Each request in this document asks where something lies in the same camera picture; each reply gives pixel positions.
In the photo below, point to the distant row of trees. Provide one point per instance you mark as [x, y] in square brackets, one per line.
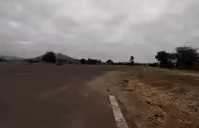
[91, 61]

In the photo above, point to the distant grey hill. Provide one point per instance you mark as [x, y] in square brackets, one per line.
[65, 57]

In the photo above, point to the dark round tree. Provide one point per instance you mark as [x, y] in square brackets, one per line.
[48, 57]

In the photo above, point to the grey asphalt road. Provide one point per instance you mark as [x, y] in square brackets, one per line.
[47, 96]

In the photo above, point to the bare brown dirt verge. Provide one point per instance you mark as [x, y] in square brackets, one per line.
[167, 100]

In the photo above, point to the clump of dark trees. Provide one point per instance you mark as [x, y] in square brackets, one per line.
[186, 58]

